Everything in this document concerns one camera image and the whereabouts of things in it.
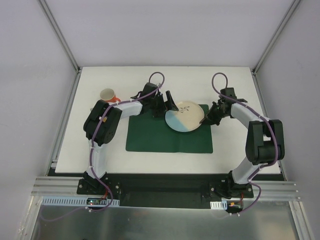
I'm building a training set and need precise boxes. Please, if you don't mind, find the cream and blue plate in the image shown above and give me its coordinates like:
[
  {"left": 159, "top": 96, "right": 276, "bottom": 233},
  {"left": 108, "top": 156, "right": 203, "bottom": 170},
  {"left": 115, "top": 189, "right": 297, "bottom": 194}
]
[{"left": 164, "top": 101, "right": 205, "bottom": 133}]

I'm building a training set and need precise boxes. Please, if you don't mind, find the dark green placemat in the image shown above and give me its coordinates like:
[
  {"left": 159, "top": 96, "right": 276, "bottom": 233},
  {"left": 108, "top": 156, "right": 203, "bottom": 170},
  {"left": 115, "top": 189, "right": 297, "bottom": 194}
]
[{"left": 125, "top": 112, "right": 214, "bottom": 154}]

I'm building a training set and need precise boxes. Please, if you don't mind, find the orange mug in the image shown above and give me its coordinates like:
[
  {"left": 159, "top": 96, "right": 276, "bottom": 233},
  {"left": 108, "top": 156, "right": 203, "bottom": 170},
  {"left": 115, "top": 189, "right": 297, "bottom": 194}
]
[{"left": 99, "top": 88, "right": 121, "bottom": 103}]

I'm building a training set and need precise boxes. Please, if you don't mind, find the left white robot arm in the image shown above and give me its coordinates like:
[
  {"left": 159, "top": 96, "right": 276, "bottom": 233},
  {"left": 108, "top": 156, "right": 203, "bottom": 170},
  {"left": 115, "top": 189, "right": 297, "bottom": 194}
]
[{"left": 83, "top": 83, "right": 179, "bottom": 195}]

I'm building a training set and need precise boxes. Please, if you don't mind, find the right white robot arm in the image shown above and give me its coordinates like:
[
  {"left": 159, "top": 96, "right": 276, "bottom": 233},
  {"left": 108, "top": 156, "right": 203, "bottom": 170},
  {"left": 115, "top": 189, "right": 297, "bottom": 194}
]
[{"left": 200, "top": 87, "right": 285, "bottom": 199}]

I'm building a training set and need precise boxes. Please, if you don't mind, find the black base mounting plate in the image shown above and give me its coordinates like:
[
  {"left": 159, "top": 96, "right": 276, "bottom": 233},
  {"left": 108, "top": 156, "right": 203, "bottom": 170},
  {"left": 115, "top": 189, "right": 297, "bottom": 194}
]
[{"left": 76, "top": 173, "right": 254, "bottom": 209}]

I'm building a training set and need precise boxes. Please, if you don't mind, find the right white cable duct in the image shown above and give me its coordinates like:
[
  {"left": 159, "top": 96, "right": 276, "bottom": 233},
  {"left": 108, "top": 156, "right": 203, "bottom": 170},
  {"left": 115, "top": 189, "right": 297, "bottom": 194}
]
[{"left": 210, "top": 200, "right": 228, "bottom": 210}]

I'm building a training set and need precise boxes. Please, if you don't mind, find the white cable duct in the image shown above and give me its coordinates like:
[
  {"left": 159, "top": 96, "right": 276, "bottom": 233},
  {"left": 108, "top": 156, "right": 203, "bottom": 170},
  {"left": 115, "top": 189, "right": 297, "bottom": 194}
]
[
  {"left": 42, "top": 196, "right": 120, "bottom": 208},
  {"left": 210, "top": 200, "right": 228, "bottom": 210}
]

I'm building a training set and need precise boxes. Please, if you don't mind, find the right aluminium frame post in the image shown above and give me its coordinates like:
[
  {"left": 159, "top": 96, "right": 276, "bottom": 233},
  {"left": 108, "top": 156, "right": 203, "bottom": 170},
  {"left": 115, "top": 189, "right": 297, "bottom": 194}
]
[{"left": 251, "top": 0, "right": 302, "bottom": 75}]

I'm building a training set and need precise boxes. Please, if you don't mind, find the aluminium frame post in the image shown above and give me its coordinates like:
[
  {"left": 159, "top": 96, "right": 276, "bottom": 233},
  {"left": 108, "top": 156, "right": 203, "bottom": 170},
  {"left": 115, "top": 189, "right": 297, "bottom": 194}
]
[
  {"left": 37, "top": 0, "right": 81, "bottom": 73},
  {"left": 251, "top": 0, "right": 302, "bottom": 75}
]

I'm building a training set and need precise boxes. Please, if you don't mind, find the left aluminium frame post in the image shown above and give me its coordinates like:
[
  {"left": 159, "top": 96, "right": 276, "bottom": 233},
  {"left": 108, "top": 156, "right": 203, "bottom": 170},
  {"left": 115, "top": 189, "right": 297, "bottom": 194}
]
[{"left": 37, "top": 0, "right": 81, "bottom": 73}]

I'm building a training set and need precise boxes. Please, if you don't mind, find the aluminium rail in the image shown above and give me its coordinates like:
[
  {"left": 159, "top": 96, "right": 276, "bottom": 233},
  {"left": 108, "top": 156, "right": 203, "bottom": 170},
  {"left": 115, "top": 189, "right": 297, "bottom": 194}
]
[{"left": 31, "top": 176, "right": 81, "bottom": 195}]

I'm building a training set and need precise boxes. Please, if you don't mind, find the left white cable duct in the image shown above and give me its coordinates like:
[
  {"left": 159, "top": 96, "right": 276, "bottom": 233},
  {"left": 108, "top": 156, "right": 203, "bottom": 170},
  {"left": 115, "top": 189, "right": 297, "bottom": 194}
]
[{"left": 42, "top": 196, "right": 120, "bottom": 208}]

